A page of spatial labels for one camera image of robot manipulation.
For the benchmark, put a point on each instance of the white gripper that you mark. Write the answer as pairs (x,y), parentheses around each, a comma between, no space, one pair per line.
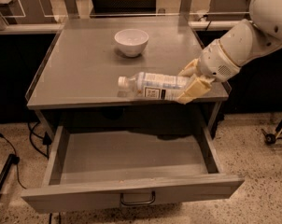
(215,62)

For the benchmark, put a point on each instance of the blue plastic bottle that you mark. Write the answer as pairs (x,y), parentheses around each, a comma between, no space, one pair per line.
(151,86)

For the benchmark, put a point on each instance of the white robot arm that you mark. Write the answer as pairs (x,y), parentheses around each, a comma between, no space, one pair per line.
(256,37)

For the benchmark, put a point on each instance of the grey cabinet counter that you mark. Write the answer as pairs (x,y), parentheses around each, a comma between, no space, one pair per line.
(81,69)

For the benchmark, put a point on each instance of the grey open drawer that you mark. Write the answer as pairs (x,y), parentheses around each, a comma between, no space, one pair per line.
(90,169)

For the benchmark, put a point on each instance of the white ceramic bowl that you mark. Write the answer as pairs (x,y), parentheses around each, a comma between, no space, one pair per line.
(131,42)

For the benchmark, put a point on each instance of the wheeled cart base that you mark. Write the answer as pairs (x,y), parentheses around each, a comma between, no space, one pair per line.
(271,138)

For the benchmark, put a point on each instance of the black mesh chair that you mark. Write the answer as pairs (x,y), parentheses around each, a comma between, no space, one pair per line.
(119,8)

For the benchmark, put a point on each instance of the black bar on floor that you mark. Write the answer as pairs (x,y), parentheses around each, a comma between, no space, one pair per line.
(11,159)

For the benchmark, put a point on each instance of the metal drawer handle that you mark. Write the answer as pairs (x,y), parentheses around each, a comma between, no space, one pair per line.
(137,199)

